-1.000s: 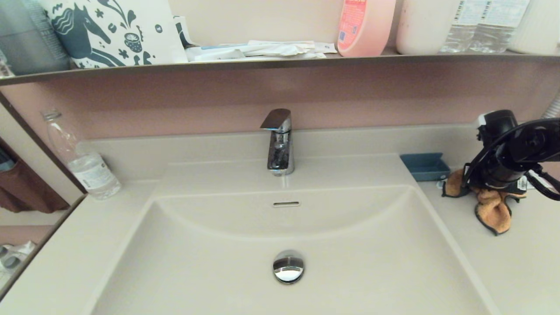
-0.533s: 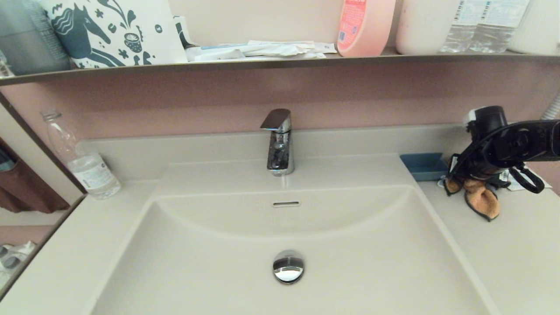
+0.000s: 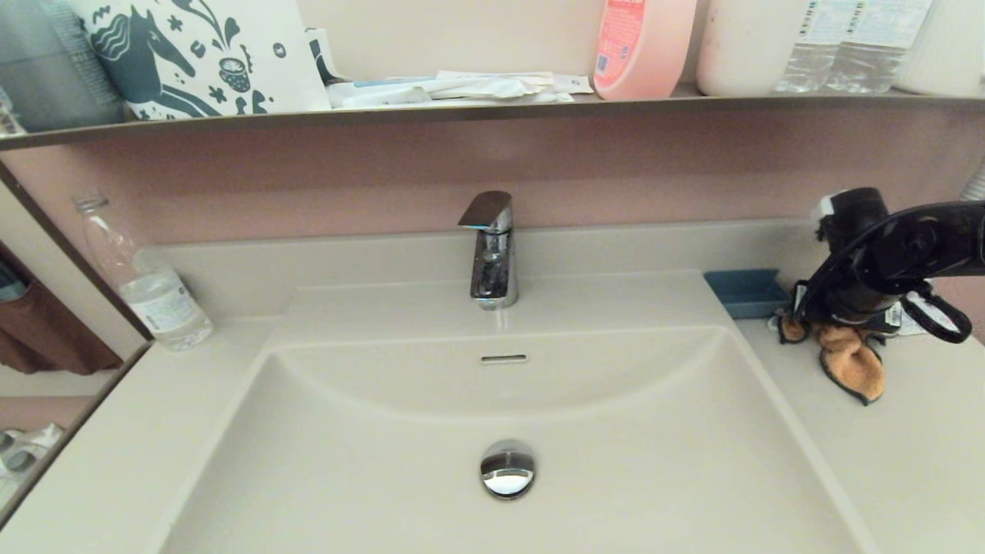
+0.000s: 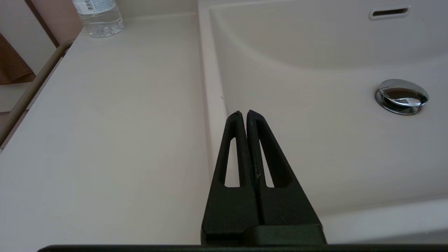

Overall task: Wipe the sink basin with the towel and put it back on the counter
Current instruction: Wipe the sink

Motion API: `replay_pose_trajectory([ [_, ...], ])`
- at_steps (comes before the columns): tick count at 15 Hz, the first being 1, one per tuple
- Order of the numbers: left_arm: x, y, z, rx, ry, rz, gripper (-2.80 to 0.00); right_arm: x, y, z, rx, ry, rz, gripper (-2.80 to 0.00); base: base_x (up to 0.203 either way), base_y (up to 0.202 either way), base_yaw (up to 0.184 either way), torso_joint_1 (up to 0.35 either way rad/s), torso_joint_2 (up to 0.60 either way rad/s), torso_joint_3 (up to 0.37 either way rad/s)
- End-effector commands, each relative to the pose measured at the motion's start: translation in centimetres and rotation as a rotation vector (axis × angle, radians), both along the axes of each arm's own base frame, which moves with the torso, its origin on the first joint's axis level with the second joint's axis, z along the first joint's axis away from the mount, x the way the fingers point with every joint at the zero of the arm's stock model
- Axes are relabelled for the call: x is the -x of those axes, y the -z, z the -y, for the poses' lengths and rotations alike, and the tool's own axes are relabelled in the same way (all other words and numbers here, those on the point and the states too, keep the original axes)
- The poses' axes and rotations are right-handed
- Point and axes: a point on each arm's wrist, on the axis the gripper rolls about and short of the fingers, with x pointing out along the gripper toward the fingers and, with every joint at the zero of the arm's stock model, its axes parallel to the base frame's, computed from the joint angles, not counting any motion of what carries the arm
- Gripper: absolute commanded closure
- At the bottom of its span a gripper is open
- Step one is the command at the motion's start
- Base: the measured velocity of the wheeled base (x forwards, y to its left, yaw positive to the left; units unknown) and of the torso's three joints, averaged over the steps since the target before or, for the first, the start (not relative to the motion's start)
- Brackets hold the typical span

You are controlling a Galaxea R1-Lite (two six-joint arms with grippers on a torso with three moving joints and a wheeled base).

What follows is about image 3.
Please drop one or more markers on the chrome overflow slot cover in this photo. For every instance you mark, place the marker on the chrome overflow slot cover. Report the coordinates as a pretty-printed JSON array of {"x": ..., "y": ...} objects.
[{"x": 503, "y": 358}]

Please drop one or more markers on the chrome drain stopper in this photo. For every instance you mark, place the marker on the chrome drain stopper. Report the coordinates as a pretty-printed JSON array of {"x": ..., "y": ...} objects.
[{"x": 507, "y": 468}]

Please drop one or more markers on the orange microfibre cloth grey trim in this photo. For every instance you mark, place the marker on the orange microfibre cloth grey trim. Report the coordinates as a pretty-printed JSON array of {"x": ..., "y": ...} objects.
[{"x": 854, "y": 362}]

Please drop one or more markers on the clear plastic water bottle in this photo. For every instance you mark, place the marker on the clear plastic water bottle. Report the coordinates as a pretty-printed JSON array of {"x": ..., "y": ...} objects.
[{"x": 154, "y": 300}]

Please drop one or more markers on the blue plastic soap dish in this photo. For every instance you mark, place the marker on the blue plastic soap dish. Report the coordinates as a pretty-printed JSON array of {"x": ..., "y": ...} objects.
[{"x": 742, "y": 296}]

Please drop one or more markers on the pile of white paper packets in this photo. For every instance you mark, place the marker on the pile of white paper packets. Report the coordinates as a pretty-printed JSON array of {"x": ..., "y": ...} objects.
[{"x": 462, "y": 87}]

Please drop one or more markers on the white ribbed container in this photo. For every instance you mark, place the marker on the white ribbed container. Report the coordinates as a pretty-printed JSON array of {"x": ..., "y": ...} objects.
[{"x": 943, "y": 46}]

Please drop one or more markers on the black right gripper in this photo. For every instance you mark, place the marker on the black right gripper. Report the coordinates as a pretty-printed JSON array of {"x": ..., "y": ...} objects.
[{"x": 862, "y": 292}]

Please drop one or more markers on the chrome single-lever faucet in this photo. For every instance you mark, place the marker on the chrome single-lever faucet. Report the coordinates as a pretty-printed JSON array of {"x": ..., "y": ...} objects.
[{"x": 492, "y": 269}]

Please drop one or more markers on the white printed paper leaflet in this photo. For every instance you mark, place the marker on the white printed paper leaflet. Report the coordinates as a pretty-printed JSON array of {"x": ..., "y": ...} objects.
[{"x": 933, "y": 314}]

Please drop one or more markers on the white bag with horse print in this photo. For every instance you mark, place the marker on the white bag with horse print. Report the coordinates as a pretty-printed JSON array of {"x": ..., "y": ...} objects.
[{"x": 231, "y": 46}]

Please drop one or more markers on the white ceramic sink basin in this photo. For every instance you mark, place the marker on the white ceramic sink basin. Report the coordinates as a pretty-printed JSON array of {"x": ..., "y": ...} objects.
[{"x": 346, "y": 477}]

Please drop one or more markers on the cream plastic jar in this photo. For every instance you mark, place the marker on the cream plastic jar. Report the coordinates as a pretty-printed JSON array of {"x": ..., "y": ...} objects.
[{"x": 742, "y": 46}]

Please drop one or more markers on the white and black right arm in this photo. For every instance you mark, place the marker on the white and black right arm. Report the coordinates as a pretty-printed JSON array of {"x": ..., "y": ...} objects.
[{"x": 946, "y": 238}]

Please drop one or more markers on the brown wall shelf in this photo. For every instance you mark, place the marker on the brown wall shelf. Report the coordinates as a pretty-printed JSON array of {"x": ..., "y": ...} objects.
[{"x": 462, "y": 114}]

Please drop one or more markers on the pink plastic bottle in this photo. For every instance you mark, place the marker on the pink plastic bottle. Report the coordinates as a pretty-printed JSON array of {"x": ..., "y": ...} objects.
[{"x": 639, "y": 46}]

